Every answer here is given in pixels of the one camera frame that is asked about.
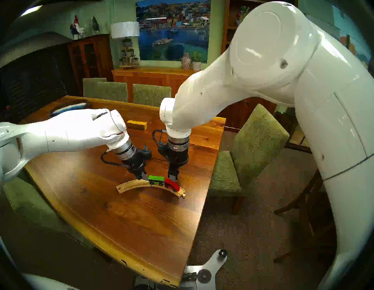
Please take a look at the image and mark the dark wooden chair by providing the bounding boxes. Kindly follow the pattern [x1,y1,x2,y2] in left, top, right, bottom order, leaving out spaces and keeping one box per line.
[273,170,336,262]

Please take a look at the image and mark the round tray with blue inlay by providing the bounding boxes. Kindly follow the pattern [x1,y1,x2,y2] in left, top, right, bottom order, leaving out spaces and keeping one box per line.
[50,101,89,117]

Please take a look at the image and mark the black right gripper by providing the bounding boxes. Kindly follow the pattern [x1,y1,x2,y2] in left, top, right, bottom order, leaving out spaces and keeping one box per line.
[167,150,189,182]

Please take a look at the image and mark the light wooden sideboard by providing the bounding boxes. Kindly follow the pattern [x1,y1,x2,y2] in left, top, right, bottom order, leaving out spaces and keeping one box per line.
[112,66,195,103]

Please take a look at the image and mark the ceiling light panel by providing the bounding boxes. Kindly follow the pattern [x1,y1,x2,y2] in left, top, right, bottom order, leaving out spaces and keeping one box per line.
[20,5,43,16]

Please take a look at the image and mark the dark sideboard with glass doors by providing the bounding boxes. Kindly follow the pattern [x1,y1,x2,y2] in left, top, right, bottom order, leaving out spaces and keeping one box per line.
[280,105,311,152]

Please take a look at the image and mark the dark glass-door cabinet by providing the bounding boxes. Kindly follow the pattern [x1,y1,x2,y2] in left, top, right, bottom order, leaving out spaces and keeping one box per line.
[68,34,114,96]

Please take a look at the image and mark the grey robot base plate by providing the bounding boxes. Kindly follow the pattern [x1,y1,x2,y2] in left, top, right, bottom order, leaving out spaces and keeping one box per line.
[180,249,228,290]

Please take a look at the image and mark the tall wooden bookshelf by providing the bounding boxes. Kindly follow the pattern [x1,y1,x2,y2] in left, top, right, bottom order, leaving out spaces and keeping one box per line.
[215,0,276,132]

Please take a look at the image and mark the harbour town wall picture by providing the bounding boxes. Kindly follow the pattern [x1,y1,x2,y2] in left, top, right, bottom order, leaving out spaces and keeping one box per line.
[136,0,211,62]

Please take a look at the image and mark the white rooster figurine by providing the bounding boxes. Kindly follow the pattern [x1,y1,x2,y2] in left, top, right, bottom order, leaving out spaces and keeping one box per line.
[75,21,93,38]

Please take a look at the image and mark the red toy train car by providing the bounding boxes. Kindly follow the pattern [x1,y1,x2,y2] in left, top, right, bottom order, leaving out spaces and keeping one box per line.
[164,178,180,192]

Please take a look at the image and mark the flat wooden box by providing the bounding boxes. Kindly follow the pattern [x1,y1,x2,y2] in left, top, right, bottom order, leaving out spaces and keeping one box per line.
[126,120,147,131]

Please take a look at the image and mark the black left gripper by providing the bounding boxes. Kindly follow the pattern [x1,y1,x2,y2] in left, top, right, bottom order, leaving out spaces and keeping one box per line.
[126,151,148,181]

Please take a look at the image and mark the green upholstered dining chair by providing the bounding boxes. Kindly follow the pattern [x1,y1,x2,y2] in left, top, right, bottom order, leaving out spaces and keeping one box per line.
[209,104,290,215]
[83,78,107,98]
[132,84,172,107]
[98,82,129,103]
[3,177,111,263]

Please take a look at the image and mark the curved wooden train track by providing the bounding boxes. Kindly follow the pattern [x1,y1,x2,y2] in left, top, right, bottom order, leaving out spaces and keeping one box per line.
[116,179,152,194]
[150,181,186,198]

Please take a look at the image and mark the green frog figurine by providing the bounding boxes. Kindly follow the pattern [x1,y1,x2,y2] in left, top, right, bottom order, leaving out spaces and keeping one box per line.
[235,5,250,25]

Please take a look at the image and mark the plant in white pot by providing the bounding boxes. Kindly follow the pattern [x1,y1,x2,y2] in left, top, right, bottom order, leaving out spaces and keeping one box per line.
[191,50,202,70]

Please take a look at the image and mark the tiered wooden plant stand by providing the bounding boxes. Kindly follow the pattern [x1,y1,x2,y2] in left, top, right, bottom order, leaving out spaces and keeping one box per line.
[118,37,140,69]

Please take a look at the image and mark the abstract landscape painting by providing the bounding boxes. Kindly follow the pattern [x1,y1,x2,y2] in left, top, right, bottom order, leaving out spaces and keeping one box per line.
[336,28,349,46]
[349,37,372,69]

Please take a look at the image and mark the dark slatted window blinds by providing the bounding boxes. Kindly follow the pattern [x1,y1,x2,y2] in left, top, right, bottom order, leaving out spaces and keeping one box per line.
[0,44,80,120]

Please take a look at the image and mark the white lamp shade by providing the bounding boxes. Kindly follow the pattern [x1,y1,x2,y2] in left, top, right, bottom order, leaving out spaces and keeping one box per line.
[110,21,140,39]

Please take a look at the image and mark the black braided cable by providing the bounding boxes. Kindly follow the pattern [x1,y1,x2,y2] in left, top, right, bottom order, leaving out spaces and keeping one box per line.
[101,151,130,168]
[152,130,170,161]

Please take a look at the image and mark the blue and red rooster figurine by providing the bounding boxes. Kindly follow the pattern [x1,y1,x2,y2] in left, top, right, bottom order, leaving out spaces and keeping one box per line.
[69,15,81,40]

